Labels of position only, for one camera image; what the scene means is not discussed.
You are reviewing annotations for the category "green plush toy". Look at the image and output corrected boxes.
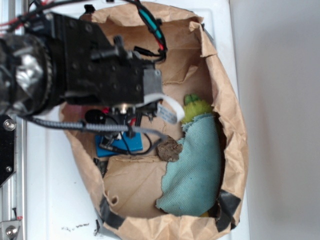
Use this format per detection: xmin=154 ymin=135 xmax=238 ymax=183
xmin=181 ymin=93 xmax=213 ymax=125

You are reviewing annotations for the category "grey braided cable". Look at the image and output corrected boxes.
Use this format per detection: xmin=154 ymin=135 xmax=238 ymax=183
xmin=17 ymin=114 xmax=168 ymax=142

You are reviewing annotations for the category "brown rock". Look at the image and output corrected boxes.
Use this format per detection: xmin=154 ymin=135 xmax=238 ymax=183
xmin=156 ymin=135 xmax=183 ymax=162

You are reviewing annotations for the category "brown paper bag enclosure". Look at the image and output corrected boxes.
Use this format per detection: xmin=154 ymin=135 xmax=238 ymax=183
xmin=58 ymin=1 xmax=250 ymax=240

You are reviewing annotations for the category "metal corner bracket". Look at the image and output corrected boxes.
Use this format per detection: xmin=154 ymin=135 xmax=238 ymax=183
xmin=0 ymin=220 xmax=23 ymax=240

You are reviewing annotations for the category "aluminium frame rail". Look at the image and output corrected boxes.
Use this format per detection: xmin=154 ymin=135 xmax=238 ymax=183
xmin=0 ymin=116 xmax=26 ymax=240

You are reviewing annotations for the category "crumpled red paper ball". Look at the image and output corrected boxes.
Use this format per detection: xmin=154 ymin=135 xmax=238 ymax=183
xmin=101 ymin=107 xmax=110 ymax=114

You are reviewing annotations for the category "white flat ribbon cable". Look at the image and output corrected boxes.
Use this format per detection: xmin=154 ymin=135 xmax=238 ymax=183
xmin=143 ymin=93 xmax=186 ymax=125

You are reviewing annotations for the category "teal woven cloth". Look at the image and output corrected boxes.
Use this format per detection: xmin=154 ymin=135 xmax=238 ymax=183
xmin=156 ymin=113 xmax=222 ymax=217

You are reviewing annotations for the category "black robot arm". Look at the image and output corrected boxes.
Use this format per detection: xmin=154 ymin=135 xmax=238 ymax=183
xmin=0 ymin=12 xmax=163 ymax=116

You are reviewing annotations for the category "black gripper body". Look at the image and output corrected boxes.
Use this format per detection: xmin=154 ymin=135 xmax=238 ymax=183
xmin=46 ymin=13 xmax=163 ymax=108

